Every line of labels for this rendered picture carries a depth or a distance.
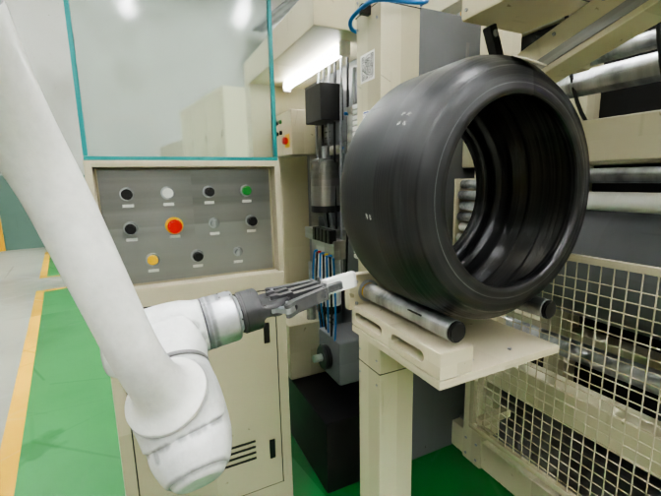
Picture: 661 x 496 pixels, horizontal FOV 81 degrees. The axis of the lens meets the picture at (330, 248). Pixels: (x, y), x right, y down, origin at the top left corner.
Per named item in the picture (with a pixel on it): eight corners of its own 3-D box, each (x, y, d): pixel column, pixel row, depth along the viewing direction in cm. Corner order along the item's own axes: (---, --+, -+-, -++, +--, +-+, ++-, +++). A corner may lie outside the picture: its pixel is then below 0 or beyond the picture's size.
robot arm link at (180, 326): (201, 321, 73) (219, 379, 64) (108, 348, 67) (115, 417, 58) (193, 280, 66) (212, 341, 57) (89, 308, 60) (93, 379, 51)
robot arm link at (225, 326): (195, 291, 69) (228, 282, 71) (207, 339, 71) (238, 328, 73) (203, 306, 61) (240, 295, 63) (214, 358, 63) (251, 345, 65)
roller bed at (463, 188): (451, 262, 140) (454, 178, 135) (481, 258, 147) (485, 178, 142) (496, 274, 123) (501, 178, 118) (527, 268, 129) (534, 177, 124)
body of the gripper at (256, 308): (238, 300, 64) (291, 284, 67) (228, 287, 71) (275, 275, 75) (248, 341, 65) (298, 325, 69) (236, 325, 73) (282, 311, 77)
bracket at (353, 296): (344, 307, 109) (343, 274, 107) (452, 287, 126) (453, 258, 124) (350, 311, 106) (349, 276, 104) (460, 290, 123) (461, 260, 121)
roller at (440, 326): (370, 299, 109) (357, 294, 107) (376, 284, 109) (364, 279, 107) (461, 345, 78) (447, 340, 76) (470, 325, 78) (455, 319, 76)
